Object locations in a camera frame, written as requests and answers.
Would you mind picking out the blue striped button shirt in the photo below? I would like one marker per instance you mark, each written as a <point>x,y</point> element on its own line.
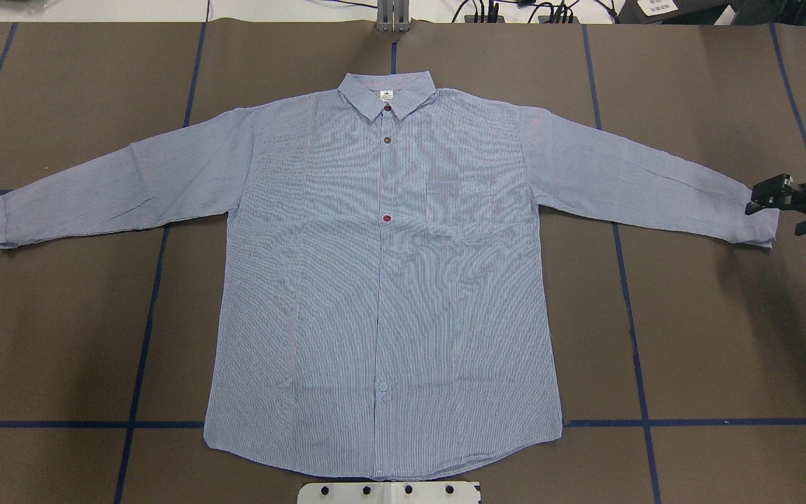
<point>383,312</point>

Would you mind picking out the aluminium frame post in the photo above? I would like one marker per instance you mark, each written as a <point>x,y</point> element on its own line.
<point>393,16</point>

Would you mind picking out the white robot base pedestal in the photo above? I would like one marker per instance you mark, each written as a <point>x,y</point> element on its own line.
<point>391,492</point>

